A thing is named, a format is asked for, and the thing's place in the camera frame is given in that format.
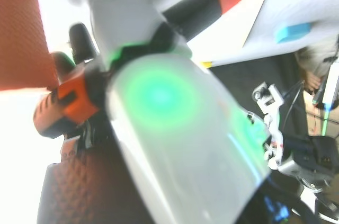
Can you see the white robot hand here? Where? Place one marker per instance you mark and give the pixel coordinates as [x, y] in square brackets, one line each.
[169, 118]

